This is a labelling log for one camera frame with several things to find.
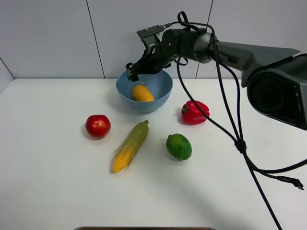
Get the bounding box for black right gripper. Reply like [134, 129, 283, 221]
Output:
[125, 29, 199, 81]

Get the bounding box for yellow mango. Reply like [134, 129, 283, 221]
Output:
[132, 84, 154, 102]

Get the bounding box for red apple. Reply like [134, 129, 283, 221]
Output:
[85, 115, 111, 139]

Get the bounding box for green lime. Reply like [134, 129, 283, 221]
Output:
[166, 133, 192, 161]

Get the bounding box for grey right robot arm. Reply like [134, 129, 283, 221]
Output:
[126, 25, 307, 129]

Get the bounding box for blue plastic bowl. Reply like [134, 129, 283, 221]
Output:
[116, 70, 173, 113]

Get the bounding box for red bell pepper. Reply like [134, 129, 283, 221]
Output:
[181, 101, 207, 125]

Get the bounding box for corn cob with husk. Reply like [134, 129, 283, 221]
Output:
[111, 120, 149, 173]

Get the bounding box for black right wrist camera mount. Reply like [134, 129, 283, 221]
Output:
[137, 24, 165, 49]

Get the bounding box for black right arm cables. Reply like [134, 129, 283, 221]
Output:
[163, 11, 307, 230]

